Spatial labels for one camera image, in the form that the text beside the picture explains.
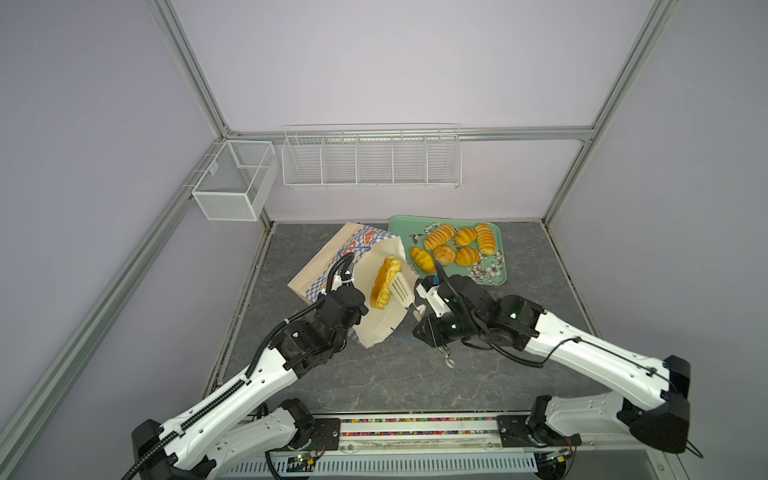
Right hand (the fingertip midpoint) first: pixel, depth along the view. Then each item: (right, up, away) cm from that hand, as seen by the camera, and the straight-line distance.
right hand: (415, 334), depth 69 cm
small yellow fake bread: (+21, +18, +36) cm, 45 cm away
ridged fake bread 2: (+5, +16, +36) cm, 40 cm away
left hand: (-17, +9, +5) cm, 20 cm away
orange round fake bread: (+22, +25, +42) cm, 53 cm away
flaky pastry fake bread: (+13, +18, +36) cm, 43 cm away
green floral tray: (+2, +27, +46) cm, 54 cm away
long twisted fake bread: (-8, +11, +7) cm, 15 cm away
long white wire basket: (-12, +51, +30) cm, 61 cm away
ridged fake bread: (+12, +25, +43) cm, 51 cm away
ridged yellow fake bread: (+30, +22, +42) cm, 56 cm away
